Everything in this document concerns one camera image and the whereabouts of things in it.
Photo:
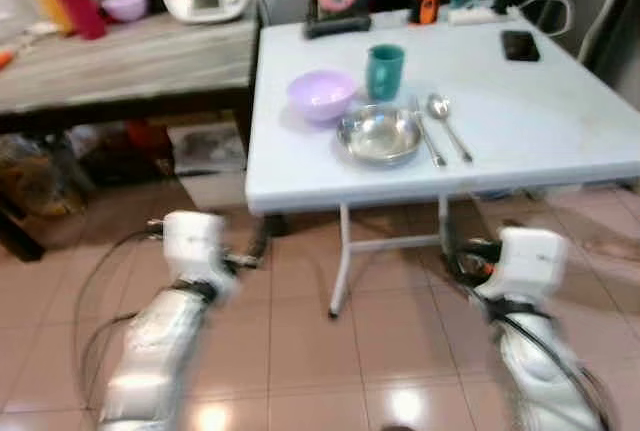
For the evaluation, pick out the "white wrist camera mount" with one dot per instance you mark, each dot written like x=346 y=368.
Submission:
x=193 y=243
x=527 y=261

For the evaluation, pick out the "orange and black gadget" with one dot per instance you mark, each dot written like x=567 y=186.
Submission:
x=427 y=5

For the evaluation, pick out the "orange bottle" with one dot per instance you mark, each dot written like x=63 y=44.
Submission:
x=52 y=6

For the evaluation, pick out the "black smartphone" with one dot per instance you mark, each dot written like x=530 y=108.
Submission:
x=520 y=45

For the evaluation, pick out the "wooden side table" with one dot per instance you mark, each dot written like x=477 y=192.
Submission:
x=120 y=66

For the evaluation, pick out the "teal plastic cup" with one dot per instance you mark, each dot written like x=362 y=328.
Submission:
x=385 y=73

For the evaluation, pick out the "black device base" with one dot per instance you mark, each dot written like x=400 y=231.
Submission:
x=337 y=25

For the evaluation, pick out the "stainless steel bowl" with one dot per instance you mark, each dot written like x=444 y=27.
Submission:
x=380 y=135

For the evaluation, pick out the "white power strip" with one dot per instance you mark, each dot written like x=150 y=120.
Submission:
x=474 y=15

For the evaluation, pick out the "large purple plastic bowl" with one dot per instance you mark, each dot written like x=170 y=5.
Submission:
x=322 y=95

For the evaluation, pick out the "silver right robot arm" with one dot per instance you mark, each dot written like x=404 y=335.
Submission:
x=530 y=371

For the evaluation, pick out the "dark chair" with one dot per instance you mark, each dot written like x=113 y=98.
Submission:
x=600 y=1

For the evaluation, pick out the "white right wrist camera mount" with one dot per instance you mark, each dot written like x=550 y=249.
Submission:
x=527 y=261

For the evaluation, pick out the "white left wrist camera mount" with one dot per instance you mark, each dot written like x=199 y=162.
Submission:
x=193 y=243

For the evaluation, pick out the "small purple bowl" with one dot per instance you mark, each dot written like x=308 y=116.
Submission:
x=126 y=5

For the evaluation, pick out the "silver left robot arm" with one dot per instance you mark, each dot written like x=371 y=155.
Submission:
x=155 y=351

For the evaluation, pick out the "red tumbler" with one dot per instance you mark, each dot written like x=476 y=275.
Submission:
x=80 y=9

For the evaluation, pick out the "white folding table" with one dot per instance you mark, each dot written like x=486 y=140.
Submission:
x=540 y=121

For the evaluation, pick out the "metal fork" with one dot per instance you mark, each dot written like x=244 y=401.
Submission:
x=429 y=139

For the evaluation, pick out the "metal spoon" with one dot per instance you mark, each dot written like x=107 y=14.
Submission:
x=438 y=105

